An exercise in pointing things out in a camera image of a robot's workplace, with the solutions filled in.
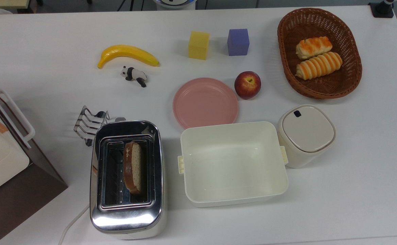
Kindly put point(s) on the striped spiral bread roll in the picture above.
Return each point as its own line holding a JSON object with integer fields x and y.
{"x": 319, "y": 65}

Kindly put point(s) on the yellow banana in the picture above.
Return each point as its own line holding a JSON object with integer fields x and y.
{"x": 127, "y": 53}

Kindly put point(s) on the small panda figurine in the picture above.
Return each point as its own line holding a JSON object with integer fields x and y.
{"x": 135, "y": 75}

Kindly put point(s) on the pink round plate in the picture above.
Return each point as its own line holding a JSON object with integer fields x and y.
{"x": 205, "y": 103}

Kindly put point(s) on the yellow foam cube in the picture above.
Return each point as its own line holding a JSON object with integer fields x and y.
{"x": 199, "y": 45}

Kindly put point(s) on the red apple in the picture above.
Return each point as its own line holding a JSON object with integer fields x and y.
{"x": 248, "y": 85}

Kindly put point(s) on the chrome silver toaster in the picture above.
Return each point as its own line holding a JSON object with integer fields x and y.
{"x": 127, "y": 217}

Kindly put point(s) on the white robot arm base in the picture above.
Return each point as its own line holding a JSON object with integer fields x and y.
{"x": 174, "y": 3}

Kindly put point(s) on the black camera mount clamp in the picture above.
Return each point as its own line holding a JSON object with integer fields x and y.
{"x": 382, "y": 8}

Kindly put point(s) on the white rectangular plastic tub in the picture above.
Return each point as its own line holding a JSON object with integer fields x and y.
{"x": 232, "y": 163}

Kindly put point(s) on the orange glazed bread roll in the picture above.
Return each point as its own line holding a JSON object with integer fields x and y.
{"x": 313, "y": 47}

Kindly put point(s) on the white lidded square canister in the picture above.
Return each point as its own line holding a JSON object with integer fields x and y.
{"x": 307, "y": 134}

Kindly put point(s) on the purple foam cube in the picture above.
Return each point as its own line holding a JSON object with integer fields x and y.
{"x": 238, "y": 42}

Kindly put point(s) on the brown wicker basket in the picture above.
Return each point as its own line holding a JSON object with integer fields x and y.
{"x": 348, "y": 81}

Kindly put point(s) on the brown bread slice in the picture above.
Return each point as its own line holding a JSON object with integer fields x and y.
{"x": 133, "y": 168}

